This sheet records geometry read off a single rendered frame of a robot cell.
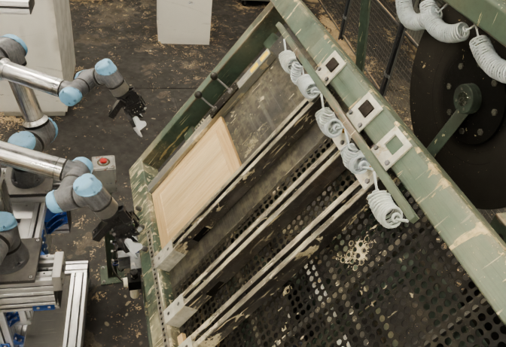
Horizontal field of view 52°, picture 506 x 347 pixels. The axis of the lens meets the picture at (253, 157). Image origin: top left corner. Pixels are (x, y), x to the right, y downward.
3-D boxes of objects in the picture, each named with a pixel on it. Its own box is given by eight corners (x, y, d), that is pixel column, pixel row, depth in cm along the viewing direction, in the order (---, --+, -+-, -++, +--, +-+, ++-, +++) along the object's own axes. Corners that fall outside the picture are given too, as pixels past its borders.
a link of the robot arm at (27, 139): (5, 165, 236) (-1, 141, 228) (23, 149, 246) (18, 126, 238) (28, 172, 234) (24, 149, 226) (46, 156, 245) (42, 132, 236)
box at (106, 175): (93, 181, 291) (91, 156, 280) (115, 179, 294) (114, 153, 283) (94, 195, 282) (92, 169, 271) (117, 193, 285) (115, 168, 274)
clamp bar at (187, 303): (176, 311, 216) (126, 297, 202) (386, 105, 175) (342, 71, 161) (180, 332, 208) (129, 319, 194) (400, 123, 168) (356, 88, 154)
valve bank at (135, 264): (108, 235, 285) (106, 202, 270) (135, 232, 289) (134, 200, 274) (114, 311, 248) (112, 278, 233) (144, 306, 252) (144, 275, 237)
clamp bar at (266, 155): (166, 258, 237) (120, 242, 223) (352, 64, 197) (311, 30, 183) (169, 275, 230) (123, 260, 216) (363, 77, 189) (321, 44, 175)
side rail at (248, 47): (156, 162, 295) (140, 155, 289) (287, 11, 257) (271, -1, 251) (158, 169, 290) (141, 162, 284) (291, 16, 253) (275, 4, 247)
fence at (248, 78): (153, 188, 273) (147, 185, 271) (273, 52, 241) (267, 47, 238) (154, 195, 269) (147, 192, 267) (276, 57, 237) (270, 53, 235)
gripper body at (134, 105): (146, 113, 225) (132, 92, 217) (128, 120, 226) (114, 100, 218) (146, 103, 230) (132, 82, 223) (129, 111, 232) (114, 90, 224)
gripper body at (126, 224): (141, 235, 175) (122, 214, 167) (117, 245, 176) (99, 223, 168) (141, 220, 181) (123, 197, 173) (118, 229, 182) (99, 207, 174)
